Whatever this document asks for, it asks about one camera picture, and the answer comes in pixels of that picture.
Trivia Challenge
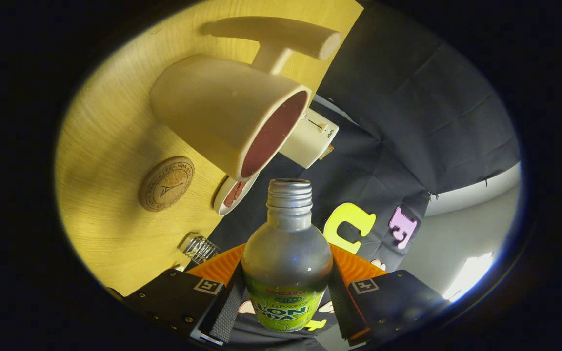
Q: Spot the black backdrop cloth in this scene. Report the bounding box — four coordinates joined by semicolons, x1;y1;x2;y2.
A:
188;5;521;351

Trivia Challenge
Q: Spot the cream toaster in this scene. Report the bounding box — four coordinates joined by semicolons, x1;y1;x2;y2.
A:
280;108;340;169

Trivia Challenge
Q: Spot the reddish brown meat slice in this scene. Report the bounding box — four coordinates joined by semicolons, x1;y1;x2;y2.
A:
223;181;246;208

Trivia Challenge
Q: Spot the wooden table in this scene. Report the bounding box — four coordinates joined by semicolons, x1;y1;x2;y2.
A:
54;0;364;297

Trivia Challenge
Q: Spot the silver bottle with green label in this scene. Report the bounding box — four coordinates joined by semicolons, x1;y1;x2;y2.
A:
241;178;334;333

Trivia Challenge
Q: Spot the small white plate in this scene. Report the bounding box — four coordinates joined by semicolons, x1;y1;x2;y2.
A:
213;173;260;216

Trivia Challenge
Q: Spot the cream cup with long handle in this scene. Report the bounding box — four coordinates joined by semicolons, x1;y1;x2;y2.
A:
150;16;342;182

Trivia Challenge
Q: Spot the small wire basket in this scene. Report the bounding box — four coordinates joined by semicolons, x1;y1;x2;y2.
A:
179;233;221;265

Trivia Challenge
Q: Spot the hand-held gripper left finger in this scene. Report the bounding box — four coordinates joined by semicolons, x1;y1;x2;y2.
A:
108;243;247;347

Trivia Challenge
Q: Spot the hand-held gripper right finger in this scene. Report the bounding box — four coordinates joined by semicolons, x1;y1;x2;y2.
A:
327;243;450;344

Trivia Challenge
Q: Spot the round cork coaster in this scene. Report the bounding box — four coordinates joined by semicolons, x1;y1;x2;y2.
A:
139;156;195;212

